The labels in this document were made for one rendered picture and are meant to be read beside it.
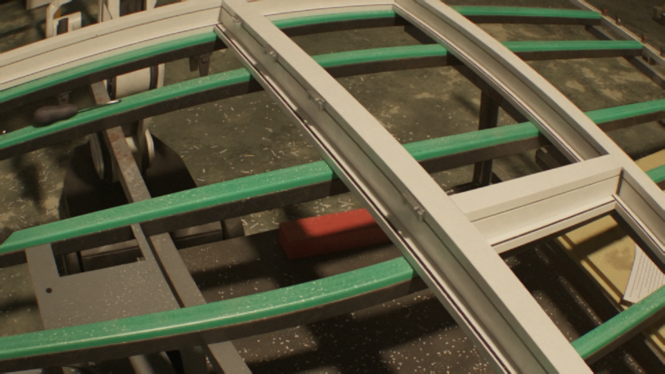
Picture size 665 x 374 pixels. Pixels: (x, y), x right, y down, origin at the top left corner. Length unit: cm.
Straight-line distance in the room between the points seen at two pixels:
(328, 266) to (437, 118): 180
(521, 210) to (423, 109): 220
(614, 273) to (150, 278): 90
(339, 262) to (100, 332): 69
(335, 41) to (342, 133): 260
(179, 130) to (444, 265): 216
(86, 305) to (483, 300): 50
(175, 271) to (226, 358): 18
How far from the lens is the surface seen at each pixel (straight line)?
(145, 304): 106
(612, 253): 164
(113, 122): 150
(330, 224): 159
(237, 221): 237
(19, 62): 171
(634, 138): 368
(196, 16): 177
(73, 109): 148
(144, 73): 217
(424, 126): 324
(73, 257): 228
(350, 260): 158
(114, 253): 229
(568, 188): 123
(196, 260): 156
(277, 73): 150
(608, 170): 130
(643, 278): 159
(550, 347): 92
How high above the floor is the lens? 155
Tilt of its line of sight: 33 degrees down
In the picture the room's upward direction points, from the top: 3 degrees clockwise
